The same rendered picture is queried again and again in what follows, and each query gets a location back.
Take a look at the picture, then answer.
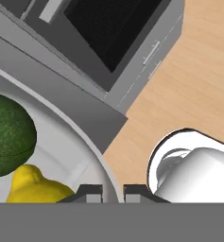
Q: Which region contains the yellow lemon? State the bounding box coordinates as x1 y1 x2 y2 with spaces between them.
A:
6 164 76 204

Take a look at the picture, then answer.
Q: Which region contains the grey cabinet with drawers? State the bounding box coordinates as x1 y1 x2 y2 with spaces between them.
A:
104 0 186 115

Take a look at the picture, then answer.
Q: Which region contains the grey oven with black window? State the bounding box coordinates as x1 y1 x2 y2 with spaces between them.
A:
21 0 185 93

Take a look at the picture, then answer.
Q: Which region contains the white rounded object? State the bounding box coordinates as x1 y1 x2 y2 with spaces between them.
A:
146 127 224 204

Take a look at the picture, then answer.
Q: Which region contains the green avocado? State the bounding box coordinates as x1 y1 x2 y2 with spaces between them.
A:
0 91 38 181

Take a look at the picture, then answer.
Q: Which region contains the silver drawer handle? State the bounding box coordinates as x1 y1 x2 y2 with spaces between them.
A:
147 60 164 81
142 40 162 66

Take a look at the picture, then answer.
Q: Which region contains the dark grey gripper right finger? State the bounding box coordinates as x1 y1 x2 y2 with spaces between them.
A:
123 184 172 204

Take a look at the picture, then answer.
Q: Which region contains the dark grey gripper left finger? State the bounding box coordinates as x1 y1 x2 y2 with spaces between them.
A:
56 184 104 204

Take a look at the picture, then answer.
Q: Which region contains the white round vegetable container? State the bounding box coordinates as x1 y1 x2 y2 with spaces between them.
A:
0 62 121 204

